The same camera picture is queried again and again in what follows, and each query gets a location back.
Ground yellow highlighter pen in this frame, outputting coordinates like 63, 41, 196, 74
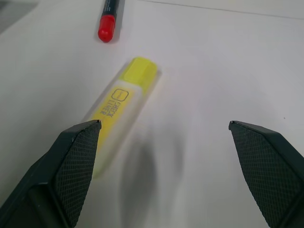
80, 56, 158, 178

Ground black marker with red cap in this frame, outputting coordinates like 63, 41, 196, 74
97, 0, 126, 43

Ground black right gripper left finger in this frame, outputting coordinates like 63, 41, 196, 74
0, 119, 102, 228

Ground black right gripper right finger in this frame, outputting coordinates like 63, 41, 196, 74
228, 120, 304, 228

